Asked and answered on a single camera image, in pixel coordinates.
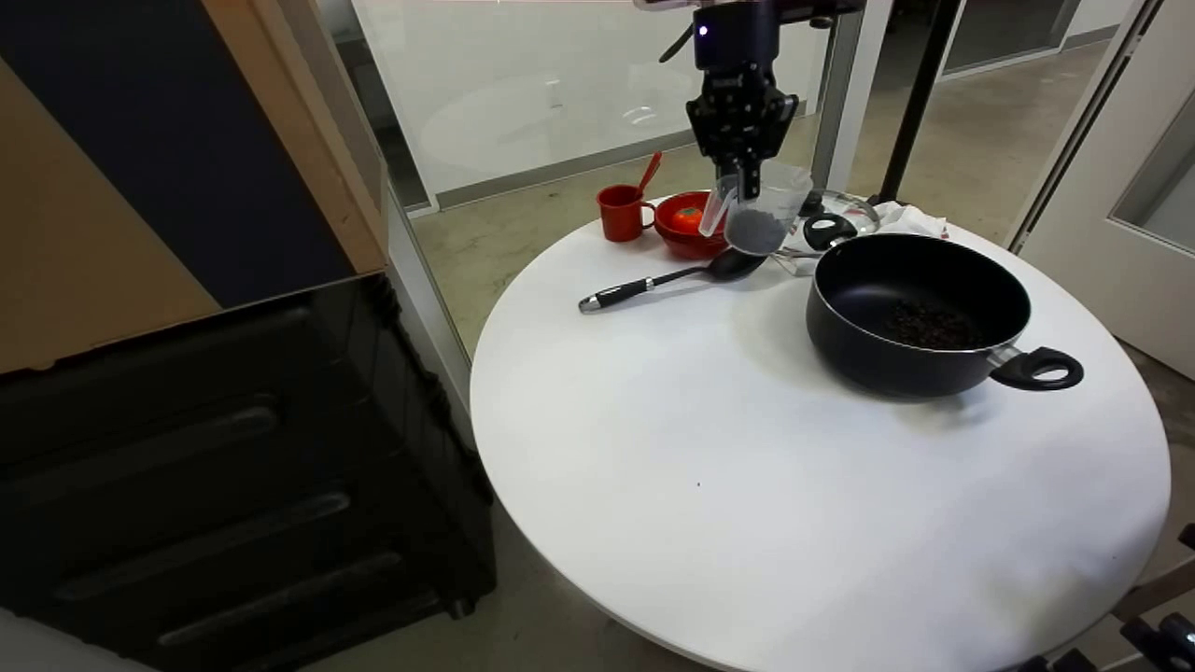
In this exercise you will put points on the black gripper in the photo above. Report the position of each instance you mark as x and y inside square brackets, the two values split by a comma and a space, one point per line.
[745, 114]

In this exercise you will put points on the clear plastic jug with beans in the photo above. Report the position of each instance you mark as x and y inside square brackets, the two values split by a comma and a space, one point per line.
[756, 230]

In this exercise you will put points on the glass pot lid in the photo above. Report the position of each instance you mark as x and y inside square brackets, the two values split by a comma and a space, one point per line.
[825, 230]

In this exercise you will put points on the black cooking pot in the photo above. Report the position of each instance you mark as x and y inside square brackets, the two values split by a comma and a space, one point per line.
[921, 310]

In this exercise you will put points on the red plastic bowl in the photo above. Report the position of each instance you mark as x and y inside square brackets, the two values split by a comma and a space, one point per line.
[677, 224]

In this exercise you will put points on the red plastic spoon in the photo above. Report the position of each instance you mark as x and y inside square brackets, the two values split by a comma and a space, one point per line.
[650, 172]

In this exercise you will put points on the red plastic cup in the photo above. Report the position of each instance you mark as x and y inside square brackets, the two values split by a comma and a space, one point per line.
[623, 214]

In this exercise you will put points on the black plastic ladle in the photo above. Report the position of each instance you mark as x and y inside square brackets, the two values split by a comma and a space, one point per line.
[647, 289]

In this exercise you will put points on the black tripod stand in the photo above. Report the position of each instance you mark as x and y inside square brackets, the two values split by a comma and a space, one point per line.
[929, 86]

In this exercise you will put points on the white door with window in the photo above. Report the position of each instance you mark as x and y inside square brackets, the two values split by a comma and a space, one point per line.
[1084, 189]

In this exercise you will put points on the black plastic storage crate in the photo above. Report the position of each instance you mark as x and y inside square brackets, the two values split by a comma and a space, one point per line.
[247, 473]

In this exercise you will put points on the cardboard box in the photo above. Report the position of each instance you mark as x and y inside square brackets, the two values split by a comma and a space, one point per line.
[86, 275]

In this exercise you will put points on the grey door frame post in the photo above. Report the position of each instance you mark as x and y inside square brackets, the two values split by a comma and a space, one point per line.
[845, 98]

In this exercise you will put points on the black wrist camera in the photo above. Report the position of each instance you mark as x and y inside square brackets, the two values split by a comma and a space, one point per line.
[732, 40]

